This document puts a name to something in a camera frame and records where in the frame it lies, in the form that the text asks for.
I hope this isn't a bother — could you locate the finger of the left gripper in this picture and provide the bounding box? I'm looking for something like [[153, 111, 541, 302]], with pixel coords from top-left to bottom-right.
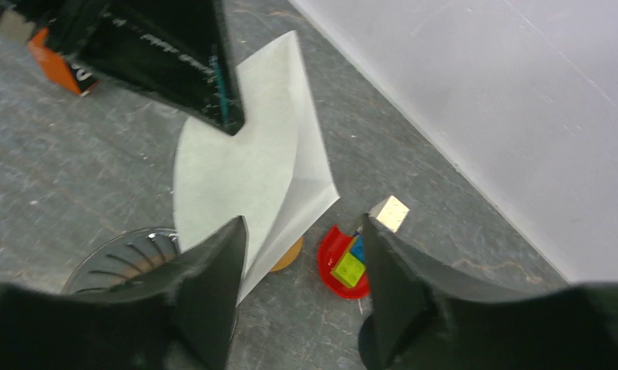
[[49, 0, 245, 136]]

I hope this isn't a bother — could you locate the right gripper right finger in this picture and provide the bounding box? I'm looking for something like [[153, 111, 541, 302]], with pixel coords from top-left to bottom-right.
[[358, 226, 618, 369]]

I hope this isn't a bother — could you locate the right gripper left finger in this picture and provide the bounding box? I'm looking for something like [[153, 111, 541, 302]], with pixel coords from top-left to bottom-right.
[[0, 216, 247, 369]]

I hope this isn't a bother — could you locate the orange coffee filter box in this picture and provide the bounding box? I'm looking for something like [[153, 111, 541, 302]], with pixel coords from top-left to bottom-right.
[[0, 10, 99, 96]]

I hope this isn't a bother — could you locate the white paper coffee filter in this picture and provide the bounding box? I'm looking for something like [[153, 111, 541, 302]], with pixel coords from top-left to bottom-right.
[[173, 31, 339, 298]]

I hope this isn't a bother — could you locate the stacked toy brick tower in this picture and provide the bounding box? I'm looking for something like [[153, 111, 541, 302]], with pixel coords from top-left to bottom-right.
[[356, 195, 409, 283]]

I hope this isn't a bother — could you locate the red plastic lid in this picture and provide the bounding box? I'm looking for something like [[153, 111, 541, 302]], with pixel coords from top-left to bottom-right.
[[317, 225, 370, 300]]

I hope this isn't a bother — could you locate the light wooden ring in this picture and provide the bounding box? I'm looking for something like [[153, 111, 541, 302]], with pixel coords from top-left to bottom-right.
[[269, 235, 305, 273]]

